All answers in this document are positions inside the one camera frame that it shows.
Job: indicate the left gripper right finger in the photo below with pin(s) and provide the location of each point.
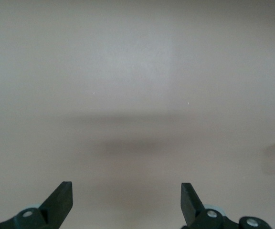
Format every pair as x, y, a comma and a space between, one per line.
190, 202

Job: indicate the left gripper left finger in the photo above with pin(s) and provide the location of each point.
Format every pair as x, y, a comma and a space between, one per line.
61, 198

